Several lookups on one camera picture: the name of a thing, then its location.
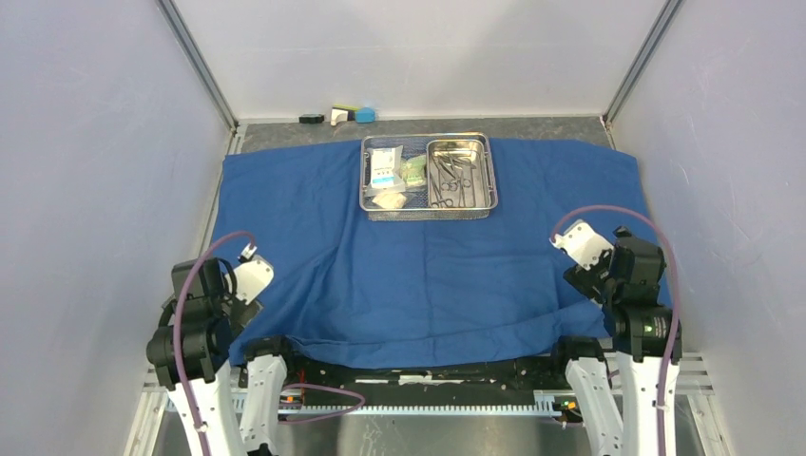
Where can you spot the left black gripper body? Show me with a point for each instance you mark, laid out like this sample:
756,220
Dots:
239,312

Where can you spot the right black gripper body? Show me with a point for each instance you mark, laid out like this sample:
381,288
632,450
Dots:
594,280

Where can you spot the blue surgical wrap cloth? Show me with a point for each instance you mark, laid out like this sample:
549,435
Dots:
376,295

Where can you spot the metal mesh tray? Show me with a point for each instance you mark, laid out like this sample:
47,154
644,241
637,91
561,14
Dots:
416,207

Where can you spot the green sterile packet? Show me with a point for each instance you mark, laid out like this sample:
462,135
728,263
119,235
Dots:
414,171

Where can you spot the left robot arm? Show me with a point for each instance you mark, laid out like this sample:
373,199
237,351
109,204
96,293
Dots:
189,352

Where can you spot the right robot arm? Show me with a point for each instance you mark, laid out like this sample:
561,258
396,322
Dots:
624,277

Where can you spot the steel surgical instruments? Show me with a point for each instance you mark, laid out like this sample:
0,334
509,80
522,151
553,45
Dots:
452,181

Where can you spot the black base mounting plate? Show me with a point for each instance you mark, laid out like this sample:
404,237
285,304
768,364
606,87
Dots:
509,382

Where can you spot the beige gauze packet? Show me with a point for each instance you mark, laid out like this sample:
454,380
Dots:
390,200

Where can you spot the small black block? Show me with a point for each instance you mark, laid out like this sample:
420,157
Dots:
311,119

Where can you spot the white sterile packet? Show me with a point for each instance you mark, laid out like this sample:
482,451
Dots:
385,165

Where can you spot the white and yellow block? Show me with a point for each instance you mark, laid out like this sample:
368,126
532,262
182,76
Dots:
342,114

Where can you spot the cyan blue block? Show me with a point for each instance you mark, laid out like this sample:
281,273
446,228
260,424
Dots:
365,115

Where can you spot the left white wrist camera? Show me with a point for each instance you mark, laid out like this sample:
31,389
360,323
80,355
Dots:
252,277

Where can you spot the slotted cable duct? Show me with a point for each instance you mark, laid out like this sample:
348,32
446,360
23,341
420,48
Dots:
543,405

